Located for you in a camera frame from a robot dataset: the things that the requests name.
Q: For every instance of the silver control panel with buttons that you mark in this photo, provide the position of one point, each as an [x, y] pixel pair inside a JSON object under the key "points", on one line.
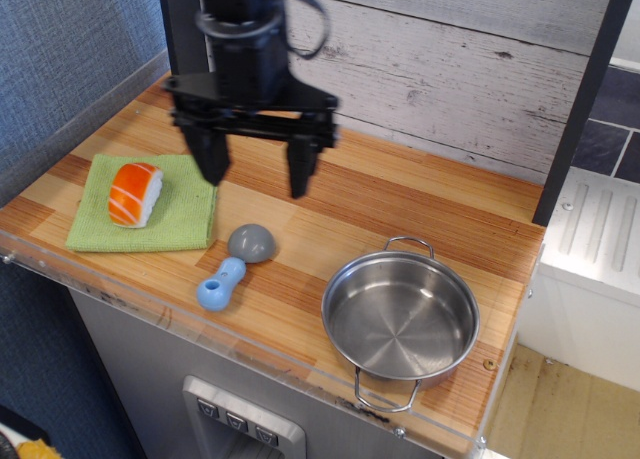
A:
{"points": [[228, 426]]}

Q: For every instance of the yellow black object at corner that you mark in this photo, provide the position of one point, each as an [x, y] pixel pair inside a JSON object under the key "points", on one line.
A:
{"points": [[37, 449]]}

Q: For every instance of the stainless steel pot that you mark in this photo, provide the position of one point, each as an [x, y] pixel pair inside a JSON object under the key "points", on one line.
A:
{"points": [[400, 316]]}

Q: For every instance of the blue grey toy scoop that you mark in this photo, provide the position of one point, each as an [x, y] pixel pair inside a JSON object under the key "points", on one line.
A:
{"points": [[248, 244]]}

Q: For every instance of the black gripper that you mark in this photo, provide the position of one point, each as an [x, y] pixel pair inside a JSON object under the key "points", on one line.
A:
{"points": [[252, 92]]}

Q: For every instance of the clear acrylic table edge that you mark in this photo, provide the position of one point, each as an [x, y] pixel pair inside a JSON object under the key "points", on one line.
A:
{"points": [[149, 345]]}

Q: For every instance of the white ribbed appliance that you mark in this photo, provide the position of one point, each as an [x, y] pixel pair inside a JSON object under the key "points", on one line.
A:
{"points": [[582, 307]]}

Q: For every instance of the dark frame post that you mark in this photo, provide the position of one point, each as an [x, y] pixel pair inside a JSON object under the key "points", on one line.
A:
{"points": [[598, 63], [186, 44]]}

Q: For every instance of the green folded cloth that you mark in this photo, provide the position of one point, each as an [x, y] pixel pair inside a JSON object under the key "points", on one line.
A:
{"points": [[182, 218]]}

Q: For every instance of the dark left frame post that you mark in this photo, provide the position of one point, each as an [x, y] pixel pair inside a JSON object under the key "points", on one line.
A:
{"points": [[186, 44]]}

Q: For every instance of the dark right frame post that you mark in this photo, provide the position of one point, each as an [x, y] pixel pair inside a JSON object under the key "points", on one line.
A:
{"points": [[598, 63]]}

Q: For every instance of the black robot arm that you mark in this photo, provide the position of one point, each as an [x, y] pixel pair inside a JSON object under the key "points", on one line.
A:
{"points": [[247, 14]]}

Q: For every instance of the orange white salmon sushi toy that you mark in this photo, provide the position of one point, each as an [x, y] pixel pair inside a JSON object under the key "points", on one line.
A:
{"points": [[134, 192]]}

